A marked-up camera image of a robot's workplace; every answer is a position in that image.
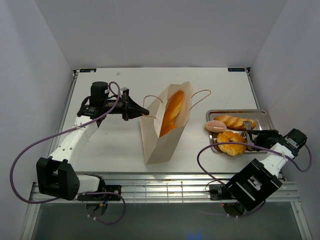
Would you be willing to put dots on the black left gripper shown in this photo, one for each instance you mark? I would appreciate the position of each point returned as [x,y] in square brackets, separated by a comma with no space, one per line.
[130,109]

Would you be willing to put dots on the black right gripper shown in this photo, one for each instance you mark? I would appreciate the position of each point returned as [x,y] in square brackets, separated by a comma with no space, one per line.
[262,134]

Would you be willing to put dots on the scored oval fake loaf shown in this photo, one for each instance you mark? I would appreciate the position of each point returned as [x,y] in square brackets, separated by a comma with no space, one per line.
[234,122]

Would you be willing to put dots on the ring shaped fake bread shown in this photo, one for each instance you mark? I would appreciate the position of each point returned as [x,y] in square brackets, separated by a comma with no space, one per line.
[231,149]

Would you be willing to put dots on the beige paper bag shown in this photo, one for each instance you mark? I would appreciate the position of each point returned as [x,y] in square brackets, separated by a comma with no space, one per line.
[161,149]

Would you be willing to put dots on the long baguette fake bread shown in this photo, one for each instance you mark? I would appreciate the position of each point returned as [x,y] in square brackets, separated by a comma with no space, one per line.
[172,111]

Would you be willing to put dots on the metal bread tongs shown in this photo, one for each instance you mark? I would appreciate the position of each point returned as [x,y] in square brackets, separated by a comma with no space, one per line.
[249,125]

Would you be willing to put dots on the small round fake bun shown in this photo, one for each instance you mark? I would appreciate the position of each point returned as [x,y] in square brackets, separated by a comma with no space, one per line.
[250,147]

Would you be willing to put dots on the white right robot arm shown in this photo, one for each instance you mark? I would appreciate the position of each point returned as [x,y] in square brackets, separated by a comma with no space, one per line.
[259,179]

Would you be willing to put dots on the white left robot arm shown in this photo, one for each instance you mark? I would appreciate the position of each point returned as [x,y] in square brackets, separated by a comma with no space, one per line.
[56,176]

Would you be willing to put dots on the pink sugared fake doughnut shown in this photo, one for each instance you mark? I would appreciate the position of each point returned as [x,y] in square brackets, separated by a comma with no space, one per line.
[215,126]

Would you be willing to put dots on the metal baking tray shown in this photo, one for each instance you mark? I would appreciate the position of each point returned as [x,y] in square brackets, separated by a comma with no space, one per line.
[261,117]

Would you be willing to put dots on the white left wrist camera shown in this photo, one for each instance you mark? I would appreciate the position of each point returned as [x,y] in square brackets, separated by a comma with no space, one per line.
[124,91]

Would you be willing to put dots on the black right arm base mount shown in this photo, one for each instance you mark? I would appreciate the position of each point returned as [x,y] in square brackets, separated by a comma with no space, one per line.
[218,192]

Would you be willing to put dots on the aluminium frame rail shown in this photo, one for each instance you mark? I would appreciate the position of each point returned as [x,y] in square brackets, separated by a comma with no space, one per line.
[172,188]

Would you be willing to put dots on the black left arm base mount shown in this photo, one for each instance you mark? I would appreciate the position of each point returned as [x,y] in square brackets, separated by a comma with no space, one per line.
[103,197]

